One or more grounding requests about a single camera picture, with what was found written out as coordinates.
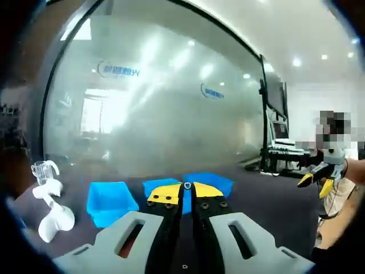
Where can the black monitor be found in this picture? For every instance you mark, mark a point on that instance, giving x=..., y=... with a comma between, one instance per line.
x=273, y=94

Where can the clear glass mug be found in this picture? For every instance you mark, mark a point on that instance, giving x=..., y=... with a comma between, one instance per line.
x=41, y=172

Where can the small silver nut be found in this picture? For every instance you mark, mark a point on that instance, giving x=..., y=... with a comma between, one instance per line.
x=187, y=185

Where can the white arched plastic piece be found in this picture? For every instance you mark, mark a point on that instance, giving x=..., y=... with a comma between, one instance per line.
x=55, y=167

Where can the blue logo glass sticker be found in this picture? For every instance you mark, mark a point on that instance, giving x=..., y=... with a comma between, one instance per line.
x=118, y=70
x=212, y=91

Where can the small screen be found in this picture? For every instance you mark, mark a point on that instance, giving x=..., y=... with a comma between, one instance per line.
x=280, y=129

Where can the black door frame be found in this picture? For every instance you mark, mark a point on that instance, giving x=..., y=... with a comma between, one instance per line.
x=52, y=77

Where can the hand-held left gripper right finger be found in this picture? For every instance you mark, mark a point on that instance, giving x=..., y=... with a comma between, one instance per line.
x=256, y=245

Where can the blue plastic bin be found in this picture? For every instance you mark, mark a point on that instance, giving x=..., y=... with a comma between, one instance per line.
x=151, y=185
x=111, y=202
x=226, y=184

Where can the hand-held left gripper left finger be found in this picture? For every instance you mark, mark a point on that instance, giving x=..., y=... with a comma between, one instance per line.
x=114, y=242

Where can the dark grey tablecloth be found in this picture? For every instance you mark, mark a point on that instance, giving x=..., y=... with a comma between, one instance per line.
x=271, y=205

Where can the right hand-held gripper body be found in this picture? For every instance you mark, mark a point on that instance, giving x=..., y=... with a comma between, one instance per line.
x=336, y=157

